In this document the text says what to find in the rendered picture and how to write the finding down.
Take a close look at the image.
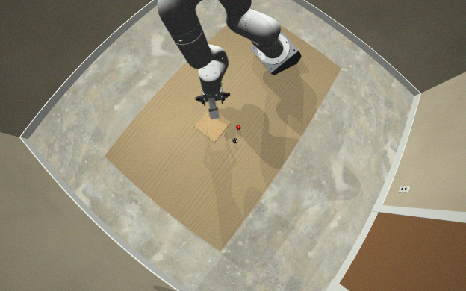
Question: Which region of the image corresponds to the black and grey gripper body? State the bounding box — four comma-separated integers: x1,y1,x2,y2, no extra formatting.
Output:
202,86,223,102

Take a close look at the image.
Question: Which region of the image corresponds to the tan flat mat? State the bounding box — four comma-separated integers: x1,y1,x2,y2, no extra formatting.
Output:
194,111,231,142

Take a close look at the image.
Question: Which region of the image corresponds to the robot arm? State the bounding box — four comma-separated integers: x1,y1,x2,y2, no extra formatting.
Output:
157,0,290,120

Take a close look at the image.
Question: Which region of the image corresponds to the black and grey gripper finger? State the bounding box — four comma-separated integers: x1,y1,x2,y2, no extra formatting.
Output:
195,95,205,106
222,92,230,104

